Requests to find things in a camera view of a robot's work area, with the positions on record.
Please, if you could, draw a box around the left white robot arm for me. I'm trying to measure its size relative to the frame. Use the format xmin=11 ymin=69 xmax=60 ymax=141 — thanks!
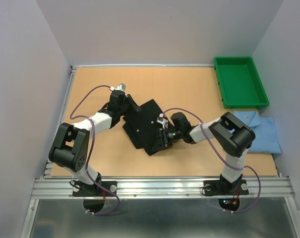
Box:
xmin=49 ymin=83 xmax=141 ymax=195

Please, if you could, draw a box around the black long sleeve shirt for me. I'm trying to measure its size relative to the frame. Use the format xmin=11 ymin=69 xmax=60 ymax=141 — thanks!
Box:
xmin=123 ymin=99 xmax=173 ymax=156

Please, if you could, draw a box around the green plastic bin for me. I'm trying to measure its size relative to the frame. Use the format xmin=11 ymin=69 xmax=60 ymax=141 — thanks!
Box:
xmin=214 ymin=57 xmax=269 ymax=109

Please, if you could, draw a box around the front aluminium rail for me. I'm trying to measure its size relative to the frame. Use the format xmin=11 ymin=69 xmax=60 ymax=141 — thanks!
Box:
xmin=31 ymin=177 xmax=295 ymax=200

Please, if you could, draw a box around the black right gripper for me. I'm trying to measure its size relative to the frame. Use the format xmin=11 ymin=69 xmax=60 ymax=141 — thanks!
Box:
xmin=151 ymin=127 xmax=182 ymax=152

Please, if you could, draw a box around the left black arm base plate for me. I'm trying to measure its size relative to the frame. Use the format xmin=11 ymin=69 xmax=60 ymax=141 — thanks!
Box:
xmin=69 ymin=180 xmax=113 ymax=197

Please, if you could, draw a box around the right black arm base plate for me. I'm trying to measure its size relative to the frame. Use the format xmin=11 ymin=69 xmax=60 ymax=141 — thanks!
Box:
xmin=202 ymin=179 xmax=249 ymax=196

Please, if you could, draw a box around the aluminium table frame rail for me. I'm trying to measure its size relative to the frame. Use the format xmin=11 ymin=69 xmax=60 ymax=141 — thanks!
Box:
xmin=41 ymin=65 xmax=77 ymax=179

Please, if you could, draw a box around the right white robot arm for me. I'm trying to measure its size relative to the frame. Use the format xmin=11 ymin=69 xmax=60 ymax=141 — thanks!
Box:
xmin=151 ymin=112 xmax=256 ymax=193

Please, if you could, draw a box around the light blue folded shirt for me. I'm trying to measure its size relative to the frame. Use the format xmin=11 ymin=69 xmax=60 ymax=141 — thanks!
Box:
xmin=234 ymin=111 xmax=282 ymax=154

